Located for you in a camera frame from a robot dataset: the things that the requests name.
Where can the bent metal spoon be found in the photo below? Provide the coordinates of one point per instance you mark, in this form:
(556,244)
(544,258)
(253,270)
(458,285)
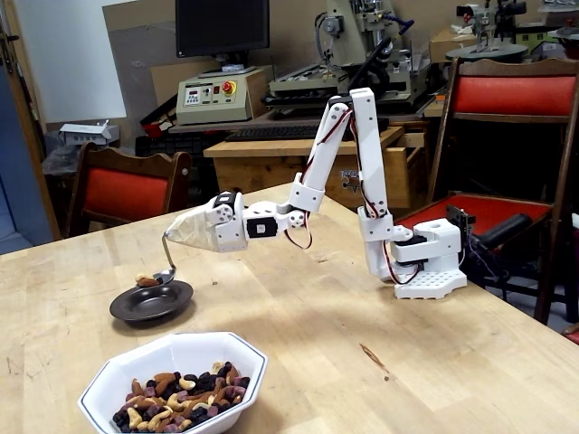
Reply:
(166,276)

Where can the black keyboard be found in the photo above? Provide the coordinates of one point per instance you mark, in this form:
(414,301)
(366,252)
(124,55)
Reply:
(280,132)

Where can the brown cardboard box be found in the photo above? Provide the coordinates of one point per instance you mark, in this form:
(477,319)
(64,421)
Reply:
(445,45)

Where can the mixed nuts and raisins pile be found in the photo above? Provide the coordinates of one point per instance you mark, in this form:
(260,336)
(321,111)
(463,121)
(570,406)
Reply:
(181,402)

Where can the beige milling machine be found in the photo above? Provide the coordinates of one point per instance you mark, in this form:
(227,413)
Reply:
(348,31)

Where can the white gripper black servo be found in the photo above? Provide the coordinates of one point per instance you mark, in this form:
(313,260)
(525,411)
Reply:
(227,235)

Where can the wooden folding chair red cushion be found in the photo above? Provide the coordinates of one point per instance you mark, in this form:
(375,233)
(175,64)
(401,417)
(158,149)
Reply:
(511,95)

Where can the wooden workbench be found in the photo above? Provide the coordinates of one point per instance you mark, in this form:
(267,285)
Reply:
(253,167)

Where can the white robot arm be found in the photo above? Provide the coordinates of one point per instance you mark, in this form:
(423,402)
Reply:
(368,135)

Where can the robot controller circuit board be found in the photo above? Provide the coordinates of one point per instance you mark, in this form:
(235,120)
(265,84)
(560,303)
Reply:
(461,218)

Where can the clear plastic bag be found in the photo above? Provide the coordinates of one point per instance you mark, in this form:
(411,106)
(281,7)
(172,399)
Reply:
(59,160)

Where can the brown cardboard sheet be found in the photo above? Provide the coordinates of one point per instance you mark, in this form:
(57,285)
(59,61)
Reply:
(135,90)

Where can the beige control box red button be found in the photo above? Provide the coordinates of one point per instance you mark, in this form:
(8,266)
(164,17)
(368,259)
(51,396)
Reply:
(212,104)

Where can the white octagonal bowl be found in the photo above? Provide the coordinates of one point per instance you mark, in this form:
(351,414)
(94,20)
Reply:
(149,357)

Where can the green box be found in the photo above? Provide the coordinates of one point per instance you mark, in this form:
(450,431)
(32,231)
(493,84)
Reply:
(538,36)

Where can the small white plastic device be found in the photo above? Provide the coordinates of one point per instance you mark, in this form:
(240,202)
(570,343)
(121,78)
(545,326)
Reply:
(86,133)

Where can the white board panel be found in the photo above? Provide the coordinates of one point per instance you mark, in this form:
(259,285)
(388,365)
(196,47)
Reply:
(68,59)

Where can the black red case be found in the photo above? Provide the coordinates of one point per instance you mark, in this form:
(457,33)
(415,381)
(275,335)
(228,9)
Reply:
(158,124)

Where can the black computer monitor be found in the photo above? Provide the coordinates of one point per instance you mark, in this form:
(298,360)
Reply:
(221,27)

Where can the red object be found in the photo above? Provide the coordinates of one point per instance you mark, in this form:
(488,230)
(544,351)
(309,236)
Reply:
(573,336)

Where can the black round base machine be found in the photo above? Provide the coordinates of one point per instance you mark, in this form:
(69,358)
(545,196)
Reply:
(488,52)

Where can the dark metal dish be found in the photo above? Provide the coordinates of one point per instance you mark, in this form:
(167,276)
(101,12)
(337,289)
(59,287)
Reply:
(149,304)

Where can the scooped nuts portion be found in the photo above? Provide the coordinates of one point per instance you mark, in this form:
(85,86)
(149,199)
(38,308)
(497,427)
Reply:
(147,281)

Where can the black plastic crate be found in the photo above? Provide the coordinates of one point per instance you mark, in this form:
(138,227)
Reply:
(172,144)

